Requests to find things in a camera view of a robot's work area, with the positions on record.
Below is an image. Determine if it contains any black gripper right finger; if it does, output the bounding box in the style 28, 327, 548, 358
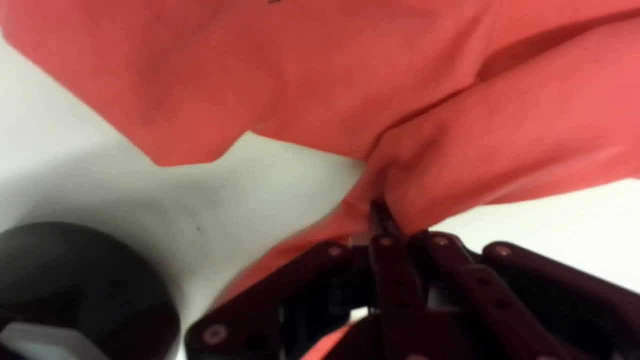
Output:
381, 198, 640, 360

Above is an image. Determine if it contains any red sweatshirt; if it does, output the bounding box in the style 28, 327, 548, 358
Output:
0, 0, 640, 360

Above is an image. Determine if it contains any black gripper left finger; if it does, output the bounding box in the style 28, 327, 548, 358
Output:
185, 198, 396, 360

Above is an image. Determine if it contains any black pot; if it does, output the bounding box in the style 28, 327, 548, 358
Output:
0, 220, 183, 360

